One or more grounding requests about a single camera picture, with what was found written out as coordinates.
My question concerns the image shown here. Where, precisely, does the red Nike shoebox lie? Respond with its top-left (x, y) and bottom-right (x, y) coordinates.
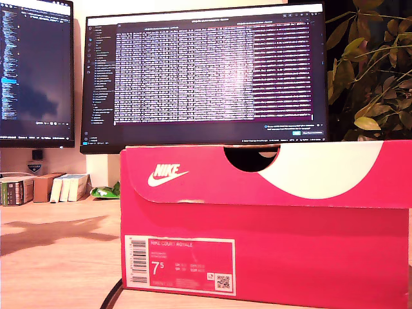
top-left (119, 140), bottom-right (412, 309)

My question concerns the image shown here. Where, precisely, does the brown cardboard box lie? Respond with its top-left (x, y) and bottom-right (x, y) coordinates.
top-left (32, 173), bottom-right (66, 203)

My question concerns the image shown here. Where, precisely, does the black wide monitor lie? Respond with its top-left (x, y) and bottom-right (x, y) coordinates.
top-left (80, 2), bottom-right (330, 155)

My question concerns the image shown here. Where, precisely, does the green Jenkki bag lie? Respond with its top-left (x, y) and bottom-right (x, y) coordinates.
top-left (89, 182), bottom-right (122, 200)

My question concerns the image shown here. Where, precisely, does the bottle with blue shield label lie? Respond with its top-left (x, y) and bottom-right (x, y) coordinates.
top-left (26, 149), bottom-right (44, 176)

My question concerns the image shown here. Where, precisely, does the green leafy plant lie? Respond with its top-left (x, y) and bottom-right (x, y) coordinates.
top-left (326, 0), bottom-right (412, 142)

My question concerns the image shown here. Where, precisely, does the black ASUS monitor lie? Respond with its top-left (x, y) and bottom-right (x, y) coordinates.
top-left (0, 0), bottom-right (75, 149)

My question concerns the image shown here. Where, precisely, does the black monitor cable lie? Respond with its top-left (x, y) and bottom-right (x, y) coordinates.
top-left (99, 278), bottom-right (125, 309)

